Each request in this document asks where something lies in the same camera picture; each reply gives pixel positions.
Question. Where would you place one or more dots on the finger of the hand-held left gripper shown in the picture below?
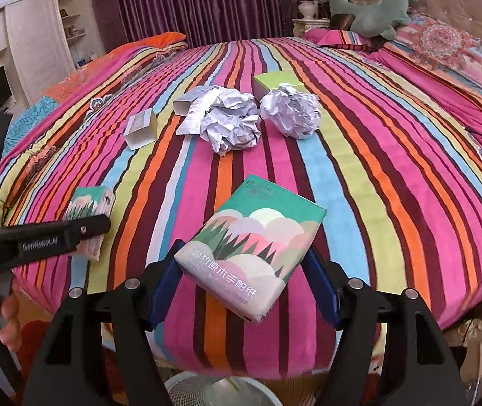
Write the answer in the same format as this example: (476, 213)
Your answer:
(46, 241)

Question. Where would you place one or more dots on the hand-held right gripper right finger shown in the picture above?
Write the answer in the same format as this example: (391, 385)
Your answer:
(324, 292)

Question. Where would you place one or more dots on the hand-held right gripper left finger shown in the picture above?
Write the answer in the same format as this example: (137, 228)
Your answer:
(163, 294)

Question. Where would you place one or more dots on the small green tissue packet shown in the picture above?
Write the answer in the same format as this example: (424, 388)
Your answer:
(93, 207)

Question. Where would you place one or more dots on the large green tissue packet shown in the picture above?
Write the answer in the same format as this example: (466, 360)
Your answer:
(249, 249)

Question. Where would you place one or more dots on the white mesh wastebasket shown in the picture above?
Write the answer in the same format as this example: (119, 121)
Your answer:
(215, 391)

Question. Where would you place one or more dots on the long white printed box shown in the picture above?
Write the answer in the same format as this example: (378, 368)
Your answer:
(196, 99)

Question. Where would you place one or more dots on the light green box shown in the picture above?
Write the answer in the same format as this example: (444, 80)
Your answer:
(272, 81)

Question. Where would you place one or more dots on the striped colourful blanket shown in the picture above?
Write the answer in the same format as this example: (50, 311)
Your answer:
(372, 186)

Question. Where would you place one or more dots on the white shelf cabinet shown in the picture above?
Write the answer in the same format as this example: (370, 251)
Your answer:
(42, 38)

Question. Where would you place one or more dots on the small open white box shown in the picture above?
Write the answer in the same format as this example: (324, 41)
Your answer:
(141, 129)

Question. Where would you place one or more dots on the orange patterned pillow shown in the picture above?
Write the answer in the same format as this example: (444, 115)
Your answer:
(97, 67)

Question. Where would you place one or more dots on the flat white paper wrapper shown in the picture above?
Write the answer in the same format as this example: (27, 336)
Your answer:
(190, 122)

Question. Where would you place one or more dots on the crumpled white paper ball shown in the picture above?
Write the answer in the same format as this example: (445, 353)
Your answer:
(291, 112)
(232, 122)

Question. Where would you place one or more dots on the pink striped pillow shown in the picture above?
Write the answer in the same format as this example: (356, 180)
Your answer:
(338, 39)

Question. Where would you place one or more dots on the floral patterned pink pillow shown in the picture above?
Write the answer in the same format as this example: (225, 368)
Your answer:
(448, 59)

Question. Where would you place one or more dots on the cream carved nightstand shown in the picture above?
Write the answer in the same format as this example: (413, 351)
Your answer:
(308, 27)

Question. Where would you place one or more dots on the purple curtain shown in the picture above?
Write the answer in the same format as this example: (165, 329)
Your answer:
(198, 4)

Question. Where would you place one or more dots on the green plush toy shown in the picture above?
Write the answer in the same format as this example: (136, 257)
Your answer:
(376, 8)

